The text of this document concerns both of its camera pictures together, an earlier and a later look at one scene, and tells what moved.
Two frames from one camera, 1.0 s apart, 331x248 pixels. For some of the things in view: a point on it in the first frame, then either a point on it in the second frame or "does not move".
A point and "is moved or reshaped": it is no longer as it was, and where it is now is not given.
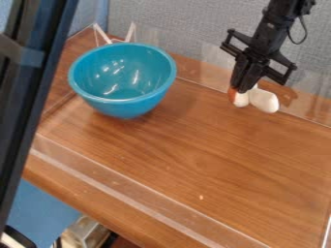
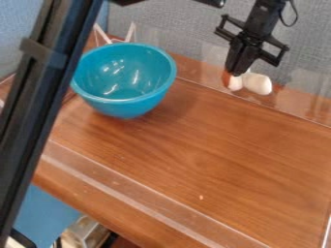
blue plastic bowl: (123, 77) does not move
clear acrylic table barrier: (209, 138) does not move
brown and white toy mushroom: (255, 97) is moved or reshaped
